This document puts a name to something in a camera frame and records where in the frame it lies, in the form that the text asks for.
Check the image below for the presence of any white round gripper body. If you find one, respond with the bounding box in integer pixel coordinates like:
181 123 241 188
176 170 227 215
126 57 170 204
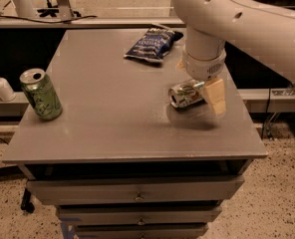
182 48 226 82

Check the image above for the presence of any middle grey drawer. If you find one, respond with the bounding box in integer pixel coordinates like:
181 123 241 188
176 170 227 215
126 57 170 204
57 204 221 225

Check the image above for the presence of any green soda can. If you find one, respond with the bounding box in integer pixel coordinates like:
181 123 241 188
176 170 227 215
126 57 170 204
20 68 63 120

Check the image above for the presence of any grey drawer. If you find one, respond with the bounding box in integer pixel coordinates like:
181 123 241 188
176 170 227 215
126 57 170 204
27 175 244 205
57 204 221 225
76 223 208 239

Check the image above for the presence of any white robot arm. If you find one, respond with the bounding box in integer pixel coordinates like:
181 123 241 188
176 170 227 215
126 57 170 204
172 0 295 116

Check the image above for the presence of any top grey drawer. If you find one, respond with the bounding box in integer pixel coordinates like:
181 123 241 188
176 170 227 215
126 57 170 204
27 175 244 205

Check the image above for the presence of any blue chip bag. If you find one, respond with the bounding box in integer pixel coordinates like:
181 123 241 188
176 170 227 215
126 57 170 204
125 25 183 63

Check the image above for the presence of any grey drawer cabinet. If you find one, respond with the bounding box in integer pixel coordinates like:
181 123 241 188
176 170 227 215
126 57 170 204
1 27 268 239

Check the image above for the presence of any black caster wheel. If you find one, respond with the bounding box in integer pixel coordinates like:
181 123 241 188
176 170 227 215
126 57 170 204
20 189 35 213

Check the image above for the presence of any white pump bottle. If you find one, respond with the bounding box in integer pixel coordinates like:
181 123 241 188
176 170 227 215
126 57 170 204
0 77 16 102

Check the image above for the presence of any white green 7up can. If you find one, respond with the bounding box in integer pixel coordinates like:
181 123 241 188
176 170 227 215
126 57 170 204
168 79 204 109

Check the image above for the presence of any black cable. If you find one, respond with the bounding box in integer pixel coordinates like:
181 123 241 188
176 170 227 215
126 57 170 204
0 14 99 25

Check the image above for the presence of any bottom grey drawer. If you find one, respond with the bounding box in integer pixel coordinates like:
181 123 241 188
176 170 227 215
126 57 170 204
76 223 208 239

